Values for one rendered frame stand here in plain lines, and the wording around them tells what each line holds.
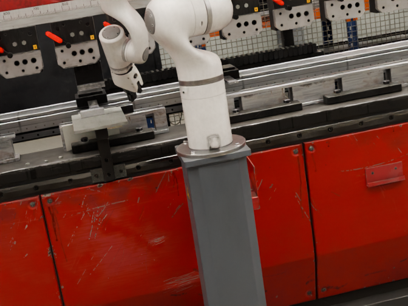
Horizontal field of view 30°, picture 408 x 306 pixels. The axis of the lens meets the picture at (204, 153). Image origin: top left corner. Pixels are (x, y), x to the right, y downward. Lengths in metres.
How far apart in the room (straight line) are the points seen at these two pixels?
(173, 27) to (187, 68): 0.12
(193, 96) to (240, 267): 0.49
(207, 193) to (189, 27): 0.44
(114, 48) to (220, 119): 0.63
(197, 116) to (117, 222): 0.88
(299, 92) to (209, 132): 0.98
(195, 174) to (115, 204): 0.80
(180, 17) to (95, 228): 1.09
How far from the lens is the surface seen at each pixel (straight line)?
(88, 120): 2.66
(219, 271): 2.10
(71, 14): 2.72
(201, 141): 2.00
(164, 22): 1.91
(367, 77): 3.01
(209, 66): 1.96
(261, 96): 2.88
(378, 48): 3.34
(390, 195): 3.03
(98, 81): 2.78
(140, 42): 2.47
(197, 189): 2.01
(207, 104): 1.98
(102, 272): 2.84
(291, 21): 2.86
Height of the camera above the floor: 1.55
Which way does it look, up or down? 16 degrees down
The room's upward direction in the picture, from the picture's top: 9 degrees counter-clockwise
